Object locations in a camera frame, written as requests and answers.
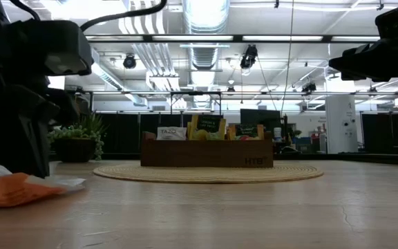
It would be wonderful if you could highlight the wooden tea box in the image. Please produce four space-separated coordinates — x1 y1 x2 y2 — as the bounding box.
140 130 275 169

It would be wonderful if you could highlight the white column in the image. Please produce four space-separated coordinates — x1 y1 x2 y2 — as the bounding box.
325 95 359 154

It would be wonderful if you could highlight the green yellow tea bag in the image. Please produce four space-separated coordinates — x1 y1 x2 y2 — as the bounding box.
187 114 227 141

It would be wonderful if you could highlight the black partition panel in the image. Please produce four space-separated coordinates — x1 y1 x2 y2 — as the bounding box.
361 112 398 154
97 113 225 155

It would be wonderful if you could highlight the black monitor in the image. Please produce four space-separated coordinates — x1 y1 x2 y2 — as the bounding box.
239 109 282 132

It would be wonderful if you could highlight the potted green succulent plant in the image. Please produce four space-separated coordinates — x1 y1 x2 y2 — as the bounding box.
48 112 107 163

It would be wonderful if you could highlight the round woven placemat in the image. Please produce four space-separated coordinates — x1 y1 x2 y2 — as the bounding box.
92 162 324 184

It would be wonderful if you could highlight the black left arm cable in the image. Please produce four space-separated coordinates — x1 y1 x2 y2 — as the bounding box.
79 0 168 32

